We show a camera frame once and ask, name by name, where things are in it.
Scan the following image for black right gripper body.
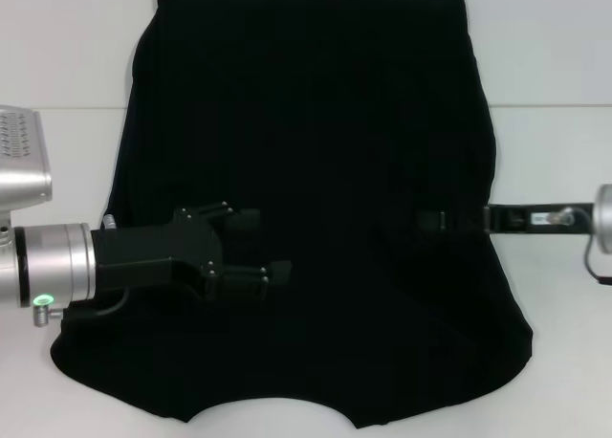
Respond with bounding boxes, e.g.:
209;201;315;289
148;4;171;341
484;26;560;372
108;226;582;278
490;200;598;235

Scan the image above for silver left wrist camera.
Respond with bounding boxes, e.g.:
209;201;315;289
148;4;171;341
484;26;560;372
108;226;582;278
0;105;54;209

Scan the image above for right gripper cable silver plugs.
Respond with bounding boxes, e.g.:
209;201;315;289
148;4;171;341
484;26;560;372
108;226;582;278
547;206;612;287

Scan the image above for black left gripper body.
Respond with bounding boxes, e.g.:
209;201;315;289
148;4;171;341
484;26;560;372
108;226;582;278
90;206;225;301

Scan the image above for black t-shirt white print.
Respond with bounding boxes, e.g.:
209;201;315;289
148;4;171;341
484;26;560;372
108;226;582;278
49;0;535;418

